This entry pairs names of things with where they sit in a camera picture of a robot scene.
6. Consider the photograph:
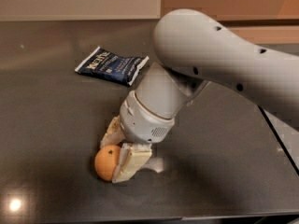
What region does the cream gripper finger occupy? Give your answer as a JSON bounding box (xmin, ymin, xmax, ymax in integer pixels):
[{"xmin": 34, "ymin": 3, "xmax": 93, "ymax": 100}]
[
  {"xmin": 100, "ymin": 116, "xmax": 125, "ymax": 147},
  {"xmin": 112, "ymin": 143, "xmax": 152, "ymax": 183}
]

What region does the orange fruit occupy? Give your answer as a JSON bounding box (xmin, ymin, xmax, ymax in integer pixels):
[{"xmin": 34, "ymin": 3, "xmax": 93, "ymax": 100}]
[{"xmin": 94, "ymin": 145, "xmax": 121, "ymax": 181}]

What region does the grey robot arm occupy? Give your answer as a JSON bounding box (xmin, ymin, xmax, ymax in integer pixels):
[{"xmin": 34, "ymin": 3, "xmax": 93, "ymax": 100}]
[{"xmin": 101, "ymin": 9, "xmax": 299, "ymax": 183}]

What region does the blue chip bag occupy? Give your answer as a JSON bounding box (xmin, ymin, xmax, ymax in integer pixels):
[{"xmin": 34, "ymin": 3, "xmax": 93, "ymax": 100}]
[{"xmin": 75, "ymin": 47, "xmax": 149, "ymax": 87}]

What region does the grey side table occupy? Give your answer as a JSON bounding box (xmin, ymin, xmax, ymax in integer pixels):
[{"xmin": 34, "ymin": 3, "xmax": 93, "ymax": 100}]
[{"xmin": 260, "ymin": 107, "xmax": 299, "ymax": 175}]

